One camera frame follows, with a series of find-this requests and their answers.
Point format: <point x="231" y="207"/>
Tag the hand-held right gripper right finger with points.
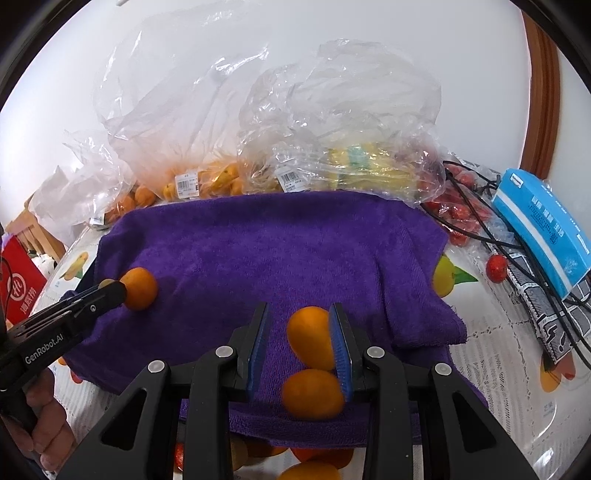
<point x="340" y="364"/>

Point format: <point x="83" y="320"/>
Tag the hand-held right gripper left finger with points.
<point x="259" y="360"/>

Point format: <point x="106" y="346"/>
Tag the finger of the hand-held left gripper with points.
<point x="104" y="284"/>
<point x="106" y="300"/>

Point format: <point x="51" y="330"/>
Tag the large orange mandarin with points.
<point x="265" y="448"/>
<point x="332" y="458"/>
<point x="141" y="288"/>

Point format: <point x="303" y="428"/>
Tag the small orange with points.
<point x="310" y="339"/>
<point x="311" y="394"/>
<point x="307" y="473"/>

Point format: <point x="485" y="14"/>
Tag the yellow-green plum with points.
<point x="238" y="454"/>

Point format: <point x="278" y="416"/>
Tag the purple towel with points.
<point x="277" y="249"/>

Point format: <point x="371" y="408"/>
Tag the red cherry tomato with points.
<point x="497" y="269"/>
<point x="179" y="458"/>

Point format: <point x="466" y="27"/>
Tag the person's left hand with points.
<point x="51" y="429"/>

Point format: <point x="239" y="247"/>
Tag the red paper bag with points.
<point x="23" y="286"/>

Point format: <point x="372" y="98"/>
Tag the heap of bagged mandarins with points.
<point x="143" y="196"/>

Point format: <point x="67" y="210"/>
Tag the white plastic bag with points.
<point x="55" y="198"/>

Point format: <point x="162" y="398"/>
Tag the clear plastic bag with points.
<point x="184" y="115"/>
<point x="360" y="115"/>
<point x="106" y="157"/>

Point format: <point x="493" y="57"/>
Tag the heap of bagged small oranges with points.
<point x="221" y="177"/>

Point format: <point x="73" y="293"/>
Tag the pile of red cherry tomatoes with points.
<point x="458" y="237"/>

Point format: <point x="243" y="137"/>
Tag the heap of yellow packets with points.
<point x="364" y="161"/>

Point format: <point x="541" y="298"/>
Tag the grey patterned cloth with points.
<point x="531" y="286"/>

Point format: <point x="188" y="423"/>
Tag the blue tissue pack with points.
<point x="535" y="226"/>

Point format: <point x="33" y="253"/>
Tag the wooden furniture frame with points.
<point x="37" y="230"/>

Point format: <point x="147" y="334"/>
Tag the brown wooden door frame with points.
<point x="542" y="115"/>

